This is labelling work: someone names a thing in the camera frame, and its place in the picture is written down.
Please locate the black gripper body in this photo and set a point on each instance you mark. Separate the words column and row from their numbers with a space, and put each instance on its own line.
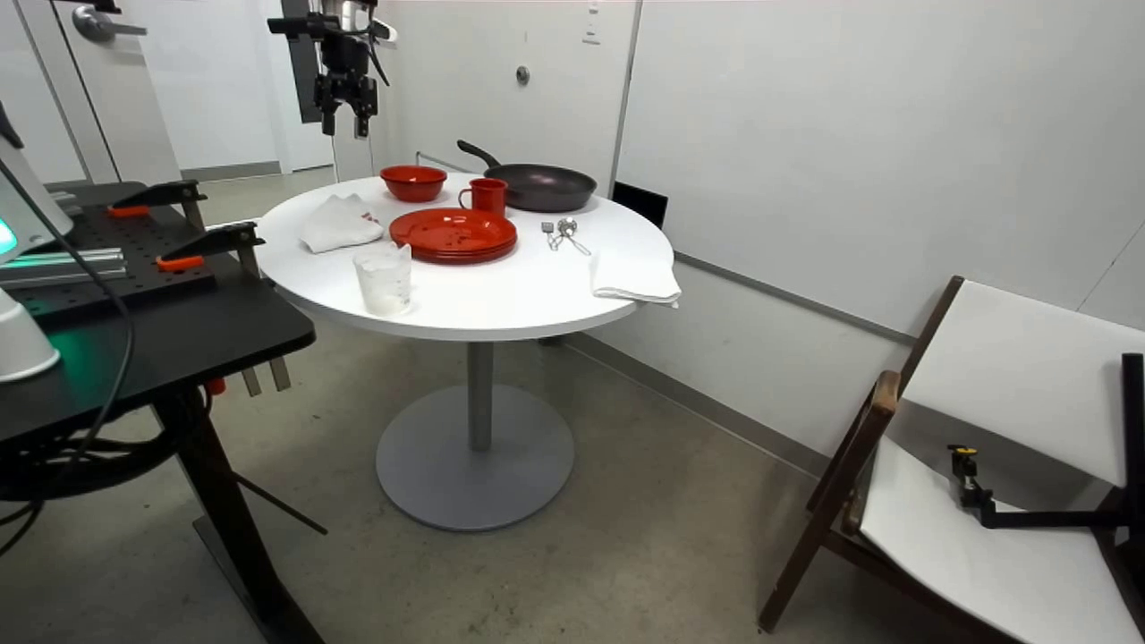
column 344, row 60

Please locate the white cloth with red print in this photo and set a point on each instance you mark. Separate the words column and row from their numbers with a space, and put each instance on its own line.
column 336, row 223

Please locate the red plate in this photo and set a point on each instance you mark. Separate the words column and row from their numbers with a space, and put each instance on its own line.
column 453, row 239

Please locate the red bowl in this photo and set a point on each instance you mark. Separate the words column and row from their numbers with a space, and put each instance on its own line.
column 414, row 183

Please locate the translucent plastic cup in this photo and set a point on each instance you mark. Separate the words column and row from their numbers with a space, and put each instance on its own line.
column 385, row 282

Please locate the large black orange clamp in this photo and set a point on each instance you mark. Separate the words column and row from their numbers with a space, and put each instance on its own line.
column 213, row 242

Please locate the small black orange clamp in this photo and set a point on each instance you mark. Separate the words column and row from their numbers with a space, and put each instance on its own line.
column 159, row 196

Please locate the black frying pan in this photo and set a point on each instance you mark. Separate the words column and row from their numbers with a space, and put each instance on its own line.
column 546, row 187

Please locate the metal fork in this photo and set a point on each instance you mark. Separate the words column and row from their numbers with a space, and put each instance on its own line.
column 551, row 233

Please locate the metal spoon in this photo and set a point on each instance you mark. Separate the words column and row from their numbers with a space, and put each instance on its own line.
column 570, row 227

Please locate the black desk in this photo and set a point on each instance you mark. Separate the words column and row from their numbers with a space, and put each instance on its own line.
column 181, row 334

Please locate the plain white folded napkin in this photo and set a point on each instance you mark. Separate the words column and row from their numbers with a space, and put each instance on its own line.
column 632, row 271

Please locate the grey angled panel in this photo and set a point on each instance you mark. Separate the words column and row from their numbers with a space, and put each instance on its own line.
column 23, row 198

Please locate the white dome base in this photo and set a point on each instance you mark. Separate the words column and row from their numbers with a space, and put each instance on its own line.
column 20, row 340

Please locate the wooden chair white cushions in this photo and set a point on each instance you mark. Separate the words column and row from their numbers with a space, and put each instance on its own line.
column 1013, row 369

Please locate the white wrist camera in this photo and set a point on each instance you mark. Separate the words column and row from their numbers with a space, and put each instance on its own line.
column 381, row 31

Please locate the round metal wall knob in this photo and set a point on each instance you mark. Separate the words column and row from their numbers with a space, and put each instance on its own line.
column 521, row 75

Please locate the black wall box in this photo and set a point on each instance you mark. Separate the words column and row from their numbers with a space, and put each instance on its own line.
column 643, row 203

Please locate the round white pedestal table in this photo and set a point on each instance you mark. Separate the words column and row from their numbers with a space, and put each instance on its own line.
column 481, row 414

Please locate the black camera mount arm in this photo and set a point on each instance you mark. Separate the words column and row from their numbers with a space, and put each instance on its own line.
column 1050, row 521

